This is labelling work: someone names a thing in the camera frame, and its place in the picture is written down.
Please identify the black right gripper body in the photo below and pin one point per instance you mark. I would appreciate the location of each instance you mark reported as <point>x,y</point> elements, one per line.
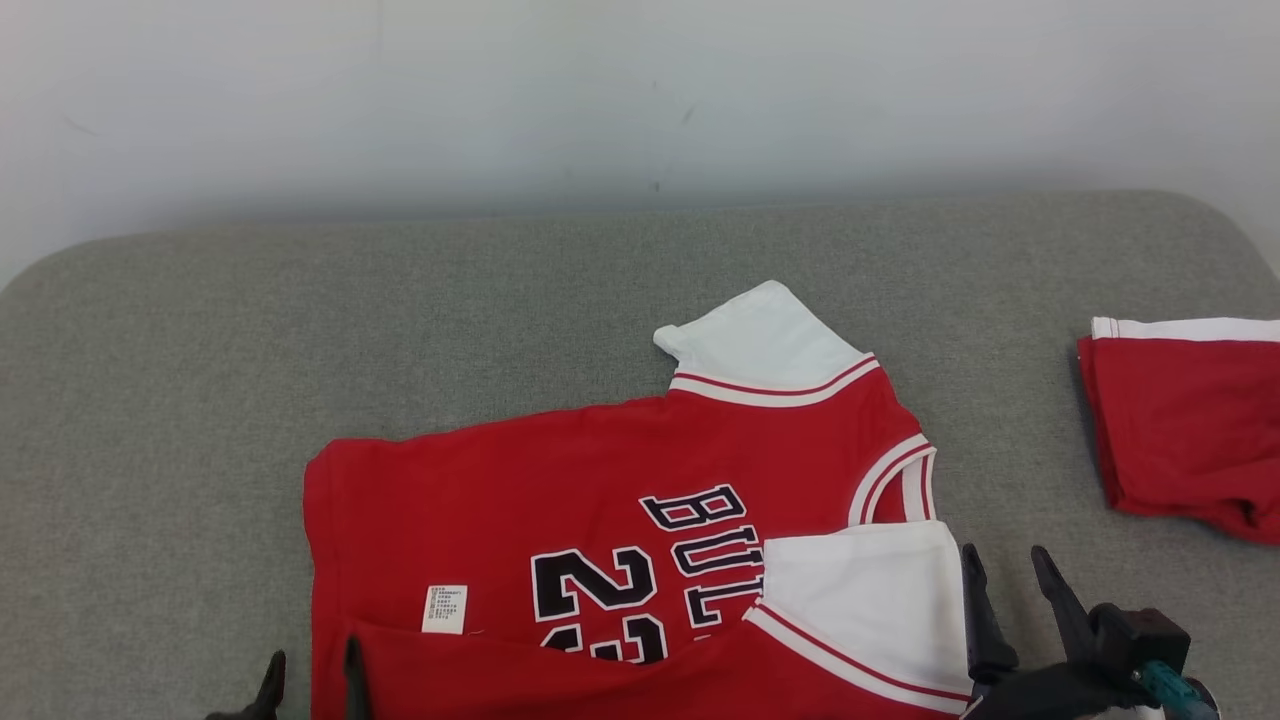
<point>1040,695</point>

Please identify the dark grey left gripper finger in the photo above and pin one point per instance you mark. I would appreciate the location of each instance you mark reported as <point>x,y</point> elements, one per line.
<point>268,700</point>
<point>355,690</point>

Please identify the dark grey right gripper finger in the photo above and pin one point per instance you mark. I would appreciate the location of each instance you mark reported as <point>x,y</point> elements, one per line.
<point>1070,620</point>
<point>985,640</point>

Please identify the red shorts white hem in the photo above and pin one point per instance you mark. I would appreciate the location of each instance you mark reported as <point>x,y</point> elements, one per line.
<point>1190,430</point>

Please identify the red basketball jersey white sleeves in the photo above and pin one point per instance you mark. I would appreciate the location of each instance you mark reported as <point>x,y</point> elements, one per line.
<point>500,500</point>

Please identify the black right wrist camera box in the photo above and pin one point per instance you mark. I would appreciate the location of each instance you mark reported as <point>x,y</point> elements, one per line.
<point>1135,635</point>

